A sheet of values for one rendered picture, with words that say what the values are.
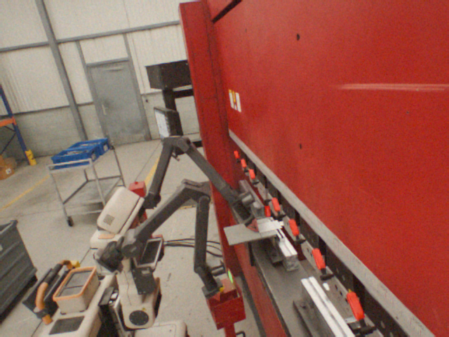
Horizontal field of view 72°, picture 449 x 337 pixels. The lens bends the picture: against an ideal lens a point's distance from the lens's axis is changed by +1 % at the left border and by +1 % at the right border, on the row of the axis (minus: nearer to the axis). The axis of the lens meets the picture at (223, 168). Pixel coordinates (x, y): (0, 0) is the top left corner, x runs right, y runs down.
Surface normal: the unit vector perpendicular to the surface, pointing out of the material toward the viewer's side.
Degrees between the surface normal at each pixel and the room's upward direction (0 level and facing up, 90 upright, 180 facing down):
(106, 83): 90
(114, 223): 90
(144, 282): 90
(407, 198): 90
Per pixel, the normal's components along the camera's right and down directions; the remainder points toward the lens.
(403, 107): -0.97, 0.20
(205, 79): 0.18, 0.32
